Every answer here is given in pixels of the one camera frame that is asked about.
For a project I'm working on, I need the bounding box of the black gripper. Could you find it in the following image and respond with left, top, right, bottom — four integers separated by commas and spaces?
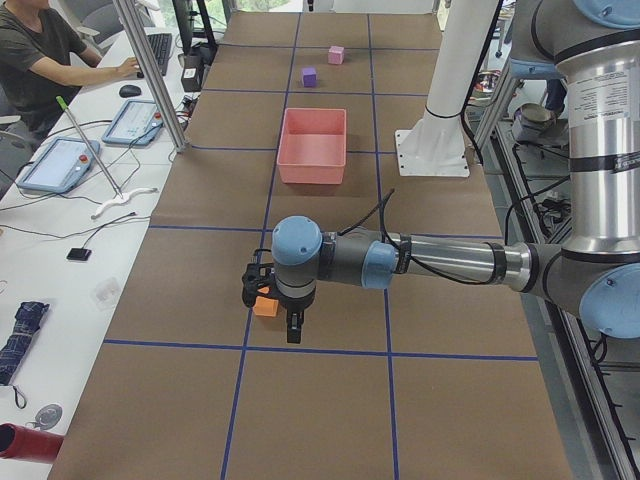
276, 279, 316, 344

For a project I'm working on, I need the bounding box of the purple foam block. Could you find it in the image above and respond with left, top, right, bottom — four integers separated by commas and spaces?
301, 67, 318, 88

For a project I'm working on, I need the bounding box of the light pink foam block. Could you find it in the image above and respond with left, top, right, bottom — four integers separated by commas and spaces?
327, 45, 345, 65

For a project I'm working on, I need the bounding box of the pink plastic bin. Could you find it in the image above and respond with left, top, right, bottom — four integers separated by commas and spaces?
277, 108, 347, 185

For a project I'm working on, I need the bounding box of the orange foam block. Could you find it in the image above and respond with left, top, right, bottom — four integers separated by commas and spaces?
252, 297, 279, 318

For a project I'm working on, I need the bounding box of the small black box device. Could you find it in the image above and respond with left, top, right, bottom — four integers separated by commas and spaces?
66, 247, 92, 262

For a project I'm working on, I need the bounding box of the far teach pendant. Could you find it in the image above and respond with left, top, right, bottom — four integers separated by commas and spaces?
102, 99, 163, 147

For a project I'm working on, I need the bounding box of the teach pendant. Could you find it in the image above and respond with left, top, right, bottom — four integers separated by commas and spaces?
17, 137, 94, 193
102, 99, 163, 147

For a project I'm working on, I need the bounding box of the round metal disc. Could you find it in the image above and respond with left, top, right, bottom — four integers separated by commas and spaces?
25, 403, 63, 431

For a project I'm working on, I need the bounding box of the folded dark blue umbrella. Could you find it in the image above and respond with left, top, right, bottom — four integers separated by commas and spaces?
1, 301, 50, 409

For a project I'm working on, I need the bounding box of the black box with label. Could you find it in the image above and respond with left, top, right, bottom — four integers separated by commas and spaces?
181, 43, 217, 93

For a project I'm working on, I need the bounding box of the near teach pendant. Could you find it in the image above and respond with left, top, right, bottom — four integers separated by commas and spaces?
17, 137, 94, 193

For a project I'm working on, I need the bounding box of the black computer mouse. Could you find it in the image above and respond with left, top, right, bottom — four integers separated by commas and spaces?
119, 84, 142, 98

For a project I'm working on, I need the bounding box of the red cylinder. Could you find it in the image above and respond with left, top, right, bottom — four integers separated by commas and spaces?
1, 423, 65, 464

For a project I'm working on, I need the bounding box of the black keyboard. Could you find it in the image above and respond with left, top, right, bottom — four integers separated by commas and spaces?
146, 33, 173, 76

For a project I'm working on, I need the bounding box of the green tipped metal rod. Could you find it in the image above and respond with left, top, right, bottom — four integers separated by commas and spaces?
55, 95, 159, 220

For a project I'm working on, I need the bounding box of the seated person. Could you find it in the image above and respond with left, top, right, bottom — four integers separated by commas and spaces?
1, 1, 140, 140

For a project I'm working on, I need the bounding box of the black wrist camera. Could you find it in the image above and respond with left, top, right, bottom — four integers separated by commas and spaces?
241, 248, 277, 308

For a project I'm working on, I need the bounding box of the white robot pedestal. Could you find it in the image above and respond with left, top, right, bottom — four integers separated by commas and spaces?
395, 0, 501, 178

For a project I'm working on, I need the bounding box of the aluminium side rail frame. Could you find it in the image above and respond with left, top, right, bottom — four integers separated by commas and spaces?
476, 62, 639, 479

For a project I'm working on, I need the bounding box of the aluminium frame post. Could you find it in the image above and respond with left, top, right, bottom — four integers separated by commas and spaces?
113, 0, 187, 153

